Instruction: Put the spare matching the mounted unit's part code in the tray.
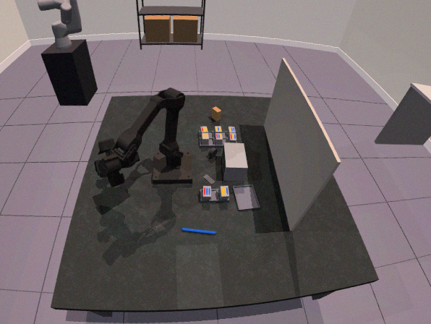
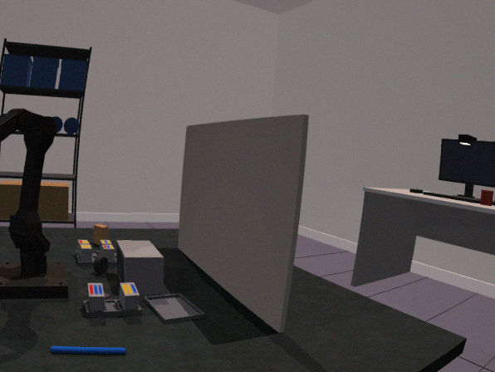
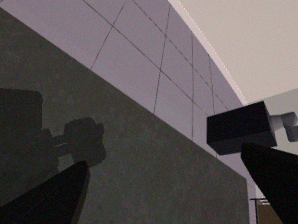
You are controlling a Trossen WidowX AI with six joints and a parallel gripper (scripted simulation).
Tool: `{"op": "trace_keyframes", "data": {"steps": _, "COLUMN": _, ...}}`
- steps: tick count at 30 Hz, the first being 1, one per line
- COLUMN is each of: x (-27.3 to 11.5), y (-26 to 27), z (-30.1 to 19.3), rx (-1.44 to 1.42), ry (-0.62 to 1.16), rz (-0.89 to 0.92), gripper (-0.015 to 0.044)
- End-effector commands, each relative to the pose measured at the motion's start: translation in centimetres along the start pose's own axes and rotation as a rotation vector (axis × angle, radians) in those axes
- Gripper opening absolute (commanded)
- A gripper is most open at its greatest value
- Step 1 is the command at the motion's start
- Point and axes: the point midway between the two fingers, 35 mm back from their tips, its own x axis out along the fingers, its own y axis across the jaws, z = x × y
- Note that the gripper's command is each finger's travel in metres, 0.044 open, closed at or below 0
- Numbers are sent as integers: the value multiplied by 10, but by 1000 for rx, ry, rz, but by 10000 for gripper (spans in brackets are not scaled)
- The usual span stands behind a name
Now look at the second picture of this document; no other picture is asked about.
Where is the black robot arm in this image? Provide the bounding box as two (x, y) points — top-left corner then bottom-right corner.
(0, 108), (56, 277)

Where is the blue rod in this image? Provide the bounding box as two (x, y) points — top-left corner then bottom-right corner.
(50, 346), (126, 354)

